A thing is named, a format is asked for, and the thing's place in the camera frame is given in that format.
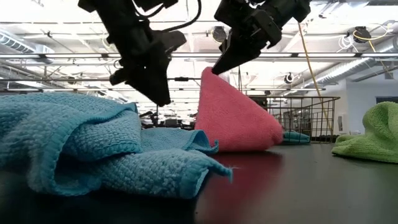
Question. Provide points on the green microfiber towel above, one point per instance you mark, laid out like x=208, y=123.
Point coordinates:
x=373, y=137

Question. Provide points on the light blue microfiber towel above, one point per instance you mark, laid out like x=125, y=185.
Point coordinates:
x=93, y=140

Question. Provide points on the long ceiling light bar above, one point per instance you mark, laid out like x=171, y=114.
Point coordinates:
x=62, y=55

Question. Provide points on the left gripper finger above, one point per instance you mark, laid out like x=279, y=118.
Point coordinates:
x=152, y=77

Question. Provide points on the dark wall window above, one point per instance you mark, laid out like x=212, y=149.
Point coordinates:
x=385, y=99

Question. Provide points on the silver ventilation duct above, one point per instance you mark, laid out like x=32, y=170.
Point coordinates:
x=357, y=67
x=15, y=43

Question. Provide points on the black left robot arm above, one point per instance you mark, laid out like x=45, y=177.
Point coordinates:
x=109, y=12

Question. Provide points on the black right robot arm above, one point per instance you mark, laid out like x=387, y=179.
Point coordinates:
x=292, y=7

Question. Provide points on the pink microfiber towel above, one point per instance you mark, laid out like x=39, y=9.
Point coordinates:
x=233, y=118

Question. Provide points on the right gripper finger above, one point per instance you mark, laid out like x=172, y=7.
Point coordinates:
x=239, y=49

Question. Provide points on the black monitor screen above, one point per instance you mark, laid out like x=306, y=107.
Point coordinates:
x=259, y=102

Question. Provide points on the teal microfiber towel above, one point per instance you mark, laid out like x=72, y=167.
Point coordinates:
x=297, y=137

